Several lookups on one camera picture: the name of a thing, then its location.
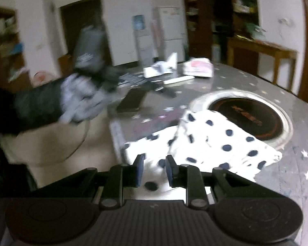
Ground person's left forearm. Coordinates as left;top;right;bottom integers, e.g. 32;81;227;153
14;81;65;135

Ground black smartphone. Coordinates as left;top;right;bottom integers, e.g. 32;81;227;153
116;88;147;113

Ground person's left hand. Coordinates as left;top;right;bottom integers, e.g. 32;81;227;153
59;74;109;124

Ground white marker pen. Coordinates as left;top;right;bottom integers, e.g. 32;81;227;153
163;75;195;85

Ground wooden side table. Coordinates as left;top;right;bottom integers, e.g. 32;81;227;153
227;37;298;91

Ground wooden shelf unit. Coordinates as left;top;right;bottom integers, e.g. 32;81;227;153
0;5;29;85

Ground dark wooden cabinet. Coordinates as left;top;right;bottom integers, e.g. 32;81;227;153
182;0;260;63

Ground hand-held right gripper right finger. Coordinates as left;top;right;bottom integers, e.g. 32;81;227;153
165;155;262;209

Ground pink white tissue pack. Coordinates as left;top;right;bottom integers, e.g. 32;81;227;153
182;58;214;79

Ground pink white round object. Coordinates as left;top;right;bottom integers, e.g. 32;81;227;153
32;70;57;85

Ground thin gripper cable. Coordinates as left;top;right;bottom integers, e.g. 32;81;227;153
58;118;91;164

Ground blue water bottle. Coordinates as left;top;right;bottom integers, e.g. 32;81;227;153
132;15;147;31

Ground round black induction cooktop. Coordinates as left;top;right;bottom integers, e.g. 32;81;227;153
189;90;293;149

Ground white water dispenser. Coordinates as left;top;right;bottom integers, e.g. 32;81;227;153
133;28;154;66

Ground dark wooden door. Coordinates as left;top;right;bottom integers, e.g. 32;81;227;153
60;0;113;67

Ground white refrigerator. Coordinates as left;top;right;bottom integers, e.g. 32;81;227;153
158;6;186;63

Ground black slim object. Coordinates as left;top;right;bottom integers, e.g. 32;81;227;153
148;81;177;98

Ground person's dark clothing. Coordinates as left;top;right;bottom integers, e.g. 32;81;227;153
0;81;39;192

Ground white crumpled paper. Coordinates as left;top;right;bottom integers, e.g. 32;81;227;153
143;52;179;79

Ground white polka dot shorts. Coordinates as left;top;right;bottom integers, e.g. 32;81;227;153
122;110;283;201

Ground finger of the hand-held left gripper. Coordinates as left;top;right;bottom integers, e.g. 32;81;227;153
99;66;122;93

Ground dark striped object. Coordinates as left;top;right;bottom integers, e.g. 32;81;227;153
118;72;150;85

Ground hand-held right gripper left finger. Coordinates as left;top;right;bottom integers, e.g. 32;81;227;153
41;154;146;210

